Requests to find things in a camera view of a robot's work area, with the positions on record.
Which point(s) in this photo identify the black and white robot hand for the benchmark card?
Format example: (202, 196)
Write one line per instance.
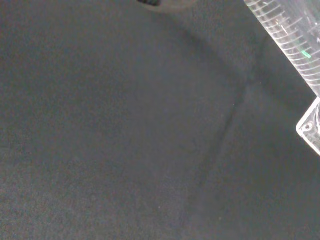
(160, 3)

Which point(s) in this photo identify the black bench cloth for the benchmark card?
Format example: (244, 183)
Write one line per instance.
(125, 130)

